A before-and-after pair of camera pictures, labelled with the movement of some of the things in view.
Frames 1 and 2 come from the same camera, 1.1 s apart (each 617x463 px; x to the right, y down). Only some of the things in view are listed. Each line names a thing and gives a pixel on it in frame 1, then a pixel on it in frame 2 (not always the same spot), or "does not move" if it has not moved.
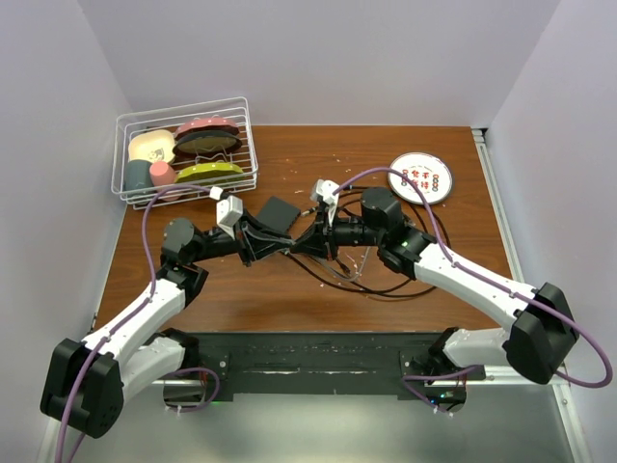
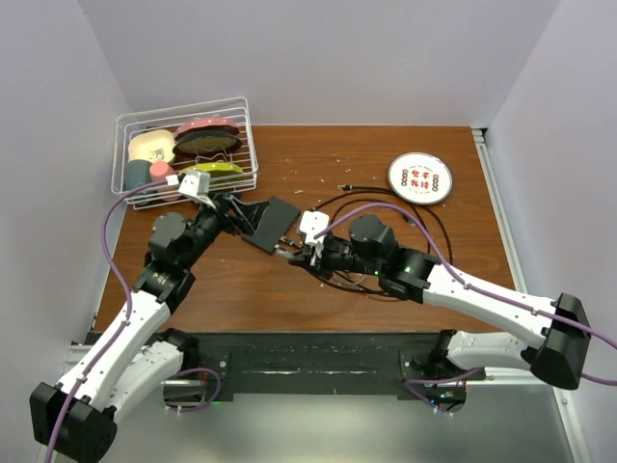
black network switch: x=279 y=213 does not move
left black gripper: x=256 y=231 to x=245 y=214
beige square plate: x=152 y=146 does not move
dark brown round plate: x=206 y=144 does not move
